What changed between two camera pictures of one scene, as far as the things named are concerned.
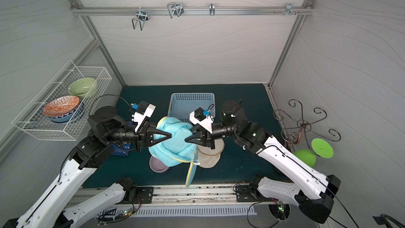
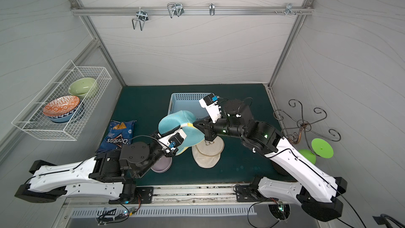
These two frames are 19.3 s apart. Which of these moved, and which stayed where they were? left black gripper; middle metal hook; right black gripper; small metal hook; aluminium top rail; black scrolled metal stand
Moved: left black gripper; right black gripper
Stayed: small metal hook; middle metal hook; aluminium top rail; black scrolled metal stand
